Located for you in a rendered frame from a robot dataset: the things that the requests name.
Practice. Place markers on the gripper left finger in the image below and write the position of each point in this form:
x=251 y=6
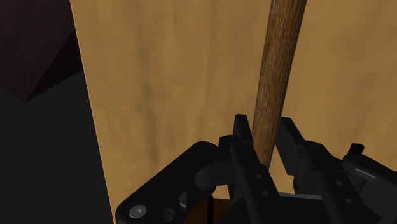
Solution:
x=173 y=183

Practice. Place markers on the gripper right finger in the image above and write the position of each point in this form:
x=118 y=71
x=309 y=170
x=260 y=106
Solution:
x=328 y=173

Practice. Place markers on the brown wooden stick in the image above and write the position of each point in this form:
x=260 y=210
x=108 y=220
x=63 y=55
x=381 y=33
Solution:
x=276 y=74

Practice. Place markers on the light wooden table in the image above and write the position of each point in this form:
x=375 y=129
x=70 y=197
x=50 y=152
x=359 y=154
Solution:
x=173 y=77

